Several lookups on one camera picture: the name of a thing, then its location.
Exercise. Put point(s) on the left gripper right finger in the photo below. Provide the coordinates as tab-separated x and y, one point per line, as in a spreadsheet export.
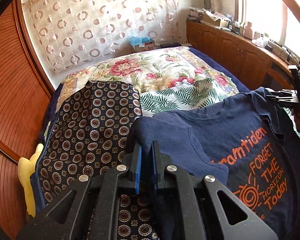
161	179

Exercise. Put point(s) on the cardboard box on sideboard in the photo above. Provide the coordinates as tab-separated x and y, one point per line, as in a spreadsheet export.
215	19

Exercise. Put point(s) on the white circle-patterned curtain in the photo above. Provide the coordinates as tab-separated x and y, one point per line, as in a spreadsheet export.
68	33

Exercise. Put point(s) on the floral bedspread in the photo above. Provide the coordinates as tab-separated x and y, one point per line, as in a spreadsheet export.
166	79

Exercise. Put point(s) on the wooden sideboard cabinet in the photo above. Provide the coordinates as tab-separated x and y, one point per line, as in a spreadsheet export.
252	65

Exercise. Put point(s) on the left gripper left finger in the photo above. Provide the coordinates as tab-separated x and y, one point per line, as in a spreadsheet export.
134	167

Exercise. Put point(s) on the window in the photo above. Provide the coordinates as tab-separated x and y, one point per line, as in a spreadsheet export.
271	17

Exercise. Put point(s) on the yellow cloth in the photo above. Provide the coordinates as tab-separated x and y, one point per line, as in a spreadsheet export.
26	168

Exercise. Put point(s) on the navy patterned fabric storage bag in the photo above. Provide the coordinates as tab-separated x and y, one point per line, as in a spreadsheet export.
81	186

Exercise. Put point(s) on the navy blue printed t-shirt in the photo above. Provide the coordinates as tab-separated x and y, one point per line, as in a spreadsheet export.
246	141

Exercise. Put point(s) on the pink bottle on sideboard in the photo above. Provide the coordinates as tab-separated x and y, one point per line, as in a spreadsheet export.
248	31

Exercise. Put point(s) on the person's right hand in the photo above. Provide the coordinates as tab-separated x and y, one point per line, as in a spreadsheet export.
297	119

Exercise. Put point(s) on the wooden wardrobe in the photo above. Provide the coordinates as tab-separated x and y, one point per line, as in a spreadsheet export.
25	93

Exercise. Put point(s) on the navy blue blanket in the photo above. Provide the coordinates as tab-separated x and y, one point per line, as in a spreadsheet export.
212	63

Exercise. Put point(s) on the blue tissue box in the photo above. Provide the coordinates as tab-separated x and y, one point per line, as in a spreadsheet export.
140	44

